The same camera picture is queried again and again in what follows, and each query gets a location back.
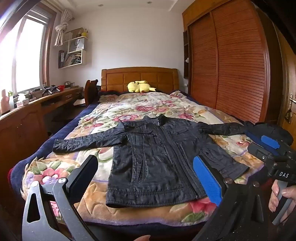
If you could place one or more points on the dark wooden side shelf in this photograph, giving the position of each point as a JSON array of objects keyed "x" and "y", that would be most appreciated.
[{"x": 185, "y": 55}]

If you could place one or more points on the wooden door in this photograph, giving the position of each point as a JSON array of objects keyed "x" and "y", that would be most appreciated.
[{"x": 289, "y": 76}]

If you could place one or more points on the tied beige curtain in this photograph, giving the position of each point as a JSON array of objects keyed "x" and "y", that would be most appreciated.
[{"x": 62, "y": 27}]

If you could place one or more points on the wooden chair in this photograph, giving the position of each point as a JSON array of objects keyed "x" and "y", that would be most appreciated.
[{"x": 90, "y": 91}]

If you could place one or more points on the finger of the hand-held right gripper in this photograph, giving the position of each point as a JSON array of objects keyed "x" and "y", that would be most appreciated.
[
  {"x": 270, "y": 141},
  {"x": 259, "y": 150}
]

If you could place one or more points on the pink bottle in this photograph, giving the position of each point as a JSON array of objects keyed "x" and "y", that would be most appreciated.
[{"x": 4, "y": 103}]

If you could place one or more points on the floral plush blanket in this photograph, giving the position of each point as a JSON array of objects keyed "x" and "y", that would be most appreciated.
[{"x": 148, "y": 109}]

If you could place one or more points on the wooden slatted wardrobe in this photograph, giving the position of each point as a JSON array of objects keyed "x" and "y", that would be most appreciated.
[{"x": 231, "y": 58}]

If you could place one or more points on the folded black garment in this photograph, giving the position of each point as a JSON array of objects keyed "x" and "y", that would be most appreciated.
[{"x": 272, "y": 129}]

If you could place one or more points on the wooden desk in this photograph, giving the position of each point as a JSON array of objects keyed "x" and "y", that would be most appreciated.
[{"x": 25, "y": 129}]

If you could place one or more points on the yellow plush toy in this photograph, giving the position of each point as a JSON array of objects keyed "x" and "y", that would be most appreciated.
[{"x": 138, "y": 87}]

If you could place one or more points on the black jacket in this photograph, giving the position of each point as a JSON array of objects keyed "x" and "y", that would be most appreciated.
[{"x": 161, "y": 157}]

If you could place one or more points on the white wall shelf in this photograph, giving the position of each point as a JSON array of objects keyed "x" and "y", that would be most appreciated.
[{"x": 74, "y": 55}]

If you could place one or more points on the white tissue box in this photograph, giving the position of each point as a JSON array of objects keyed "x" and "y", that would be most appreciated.
[{"x": 22, "y": 101}]

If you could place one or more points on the person's right hand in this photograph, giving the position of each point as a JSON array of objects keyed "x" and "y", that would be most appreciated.
[{"x": 275, "y": 197}]

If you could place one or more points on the window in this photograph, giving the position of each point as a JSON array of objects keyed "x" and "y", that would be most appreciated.
[{"x": 25, "y": 53}]

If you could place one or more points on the dark pillow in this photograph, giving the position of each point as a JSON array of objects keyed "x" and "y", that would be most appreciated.
[{"x": 108, "y": 93}]

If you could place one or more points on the wooden bed headboard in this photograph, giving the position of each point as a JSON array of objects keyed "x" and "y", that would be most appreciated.
[{"x": 138, "y": 76}]

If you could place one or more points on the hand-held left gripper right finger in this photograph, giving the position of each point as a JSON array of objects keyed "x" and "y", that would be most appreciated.
[{"x": 205, "y": 178}]

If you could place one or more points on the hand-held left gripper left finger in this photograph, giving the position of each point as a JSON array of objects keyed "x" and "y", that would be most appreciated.
[{"x": 83, "y": 176}]

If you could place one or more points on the white paper bag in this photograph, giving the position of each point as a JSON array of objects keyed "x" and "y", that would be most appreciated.
[{"x": 77, "y": 44}]

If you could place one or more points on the person's left hand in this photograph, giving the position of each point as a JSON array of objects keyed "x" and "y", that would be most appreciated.
[{"x": 141, "y": 238}]

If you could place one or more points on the hanging key bunch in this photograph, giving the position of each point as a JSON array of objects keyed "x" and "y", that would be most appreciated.
[{"x": 288, "y": 114}]

